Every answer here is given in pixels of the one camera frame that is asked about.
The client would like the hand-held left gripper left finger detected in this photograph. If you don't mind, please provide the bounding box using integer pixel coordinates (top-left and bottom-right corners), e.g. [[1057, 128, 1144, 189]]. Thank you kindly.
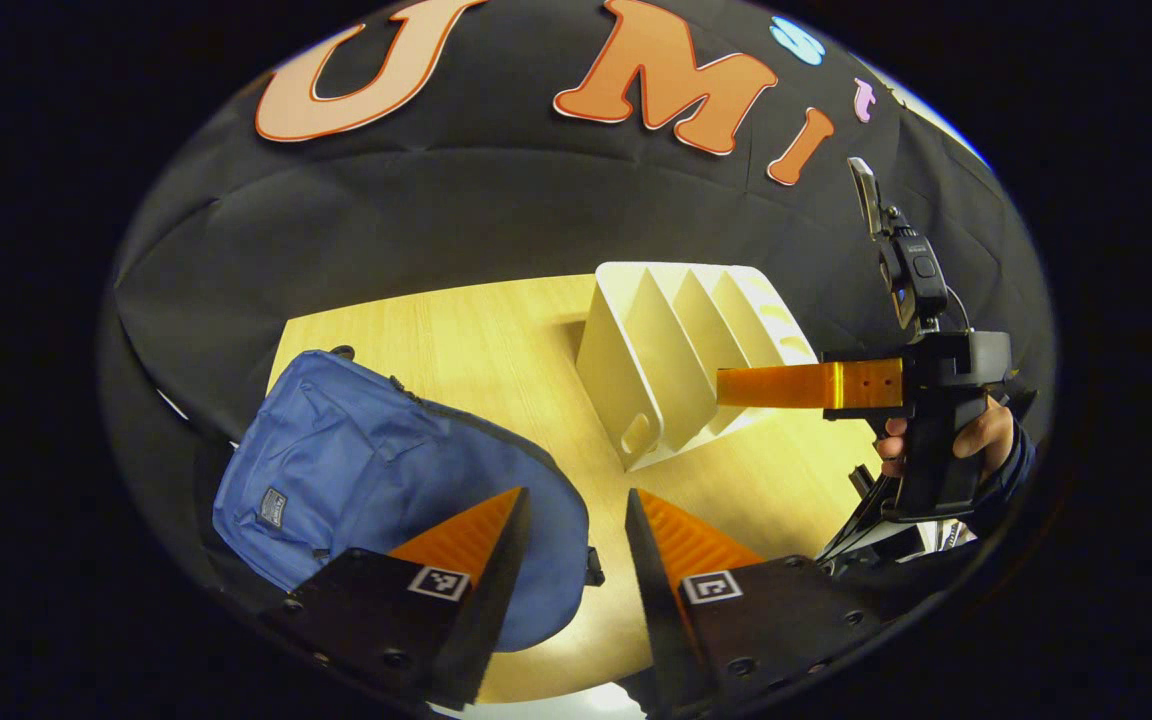
[[261, 486, 532, 711]]

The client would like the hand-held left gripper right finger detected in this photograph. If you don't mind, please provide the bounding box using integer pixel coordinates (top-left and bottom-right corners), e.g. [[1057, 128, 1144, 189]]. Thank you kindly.
[[624, 488, 897, 716]]

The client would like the cream bookshelf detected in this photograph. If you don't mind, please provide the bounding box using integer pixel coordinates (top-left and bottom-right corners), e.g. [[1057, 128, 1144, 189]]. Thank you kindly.
[[574, 262, 819, 473]]

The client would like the blue schoolbag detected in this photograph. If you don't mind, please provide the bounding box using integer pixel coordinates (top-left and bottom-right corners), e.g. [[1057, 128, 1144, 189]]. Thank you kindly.
[[213, 347, 605, 653]]

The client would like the black backdrop cloth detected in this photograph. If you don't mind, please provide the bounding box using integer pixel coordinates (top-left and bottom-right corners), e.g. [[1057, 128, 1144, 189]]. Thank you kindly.
[[101, 0, 1057, 641]]

